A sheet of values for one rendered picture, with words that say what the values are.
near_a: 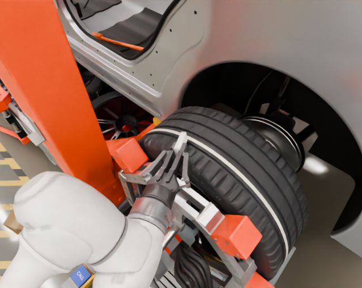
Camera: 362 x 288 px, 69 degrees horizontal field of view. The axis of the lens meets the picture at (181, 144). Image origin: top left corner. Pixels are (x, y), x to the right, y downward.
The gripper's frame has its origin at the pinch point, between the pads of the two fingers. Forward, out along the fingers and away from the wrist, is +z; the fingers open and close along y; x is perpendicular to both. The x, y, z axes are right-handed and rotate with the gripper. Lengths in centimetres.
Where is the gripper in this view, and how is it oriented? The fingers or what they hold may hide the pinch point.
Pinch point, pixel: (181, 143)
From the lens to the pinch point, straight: 72.6
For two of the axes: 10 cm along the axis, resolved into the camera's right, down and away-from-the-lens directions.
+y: 9.4, 0.8, -3.3
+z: 3.0, -6.9, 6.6
